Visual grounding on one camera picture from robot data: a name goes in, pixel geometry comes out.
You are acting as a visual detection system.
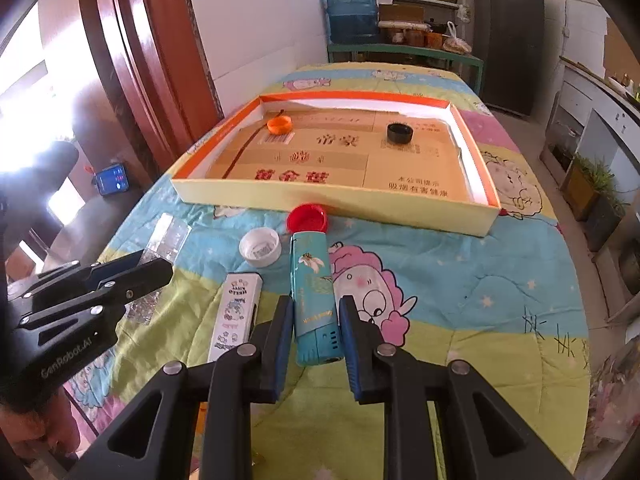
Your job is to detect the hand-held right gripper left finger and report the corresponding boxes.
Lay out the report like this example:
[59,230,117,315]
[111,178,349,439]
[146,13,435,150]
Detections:
[65,295,296,480]

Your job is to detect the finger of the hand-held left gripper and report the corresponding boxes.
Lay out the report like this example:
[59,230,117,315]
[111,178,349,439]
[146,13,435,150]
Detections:
[7,251,146,303]
[10,258,174,346]

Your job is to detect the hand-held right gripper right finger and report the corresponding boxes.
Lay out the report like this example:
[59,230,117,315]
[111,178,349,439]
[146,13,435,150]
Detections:
[339,295,576,480]

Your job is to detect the white cartoon lighter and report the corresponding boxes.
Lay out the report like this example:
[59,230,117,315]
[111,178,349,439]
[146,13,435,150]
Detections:
[207,272,264,363]

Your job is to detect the teal lighter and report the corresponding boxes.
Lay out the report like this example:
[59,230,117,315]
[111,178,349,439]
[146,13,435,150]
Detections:
[289,230,346,367]

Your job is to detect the red bottle cap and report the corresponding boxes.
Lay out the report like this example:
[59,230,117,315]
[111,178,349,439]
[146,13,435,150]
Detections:
[286,202,331,235]

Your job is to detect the shallow cardboard tray box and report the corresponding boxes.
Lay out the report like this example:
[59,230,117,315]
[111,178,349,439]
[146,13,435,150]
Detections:
[171,91,502,238]

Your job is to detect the phone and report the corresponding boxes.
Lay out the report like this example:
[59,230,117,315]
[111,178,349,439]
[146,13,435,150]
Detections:
[95,164,130,196]

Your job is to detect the white bottle cap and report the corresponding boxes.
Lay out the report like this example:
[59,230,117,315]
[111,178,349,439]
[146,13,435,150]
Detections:
[239,228,282,267]

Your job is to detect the cartoon printed blanket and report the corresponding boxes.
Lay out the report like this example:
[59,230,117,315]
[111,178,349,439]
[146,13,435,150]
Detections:
[65,62,591,480]

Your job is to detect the brown wooden door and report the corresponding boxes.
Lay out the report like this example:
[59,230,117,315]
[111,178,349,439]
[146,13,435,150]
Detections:
[75,0,223,176]

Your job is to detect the wooden planter with grass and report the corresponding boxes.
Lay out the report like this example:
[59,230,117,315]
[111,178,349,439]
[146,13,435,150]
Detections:
[565,155,603,221]

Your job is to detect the dark planter with grass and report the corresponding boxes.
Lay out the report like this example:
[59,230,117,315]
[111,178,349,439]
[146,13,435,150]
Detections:
[585,185,627,253]

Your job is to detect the green metal table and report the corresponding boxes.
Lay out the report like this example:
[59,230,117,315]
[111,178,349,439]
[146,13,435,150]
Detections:
[327,42,485,96]

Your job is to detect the plastic bag of food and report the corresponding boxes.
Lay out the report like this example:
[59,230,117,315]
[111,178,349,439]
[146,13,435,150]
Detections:
[442,21,473,55]

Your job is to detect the blue water jug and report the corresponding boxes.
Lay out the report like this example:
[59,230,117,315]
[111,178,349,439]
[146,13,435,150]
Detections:
[322,0,379,46]

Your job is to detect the brown cardboard box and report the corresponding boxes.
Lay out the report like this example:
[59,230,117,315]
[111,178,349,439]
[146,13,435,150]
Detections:
[378,4,428,23]

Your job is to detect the white kitchen counter cabinet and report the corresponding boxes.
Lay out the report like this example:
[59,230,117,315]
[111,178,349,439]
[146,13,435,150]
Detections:
[542,55,640,196]

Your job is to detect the dark grey refrigerator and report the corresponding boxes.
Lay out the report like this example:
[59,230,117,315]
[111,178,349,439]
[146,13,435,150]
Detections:
[472,0,546,118]

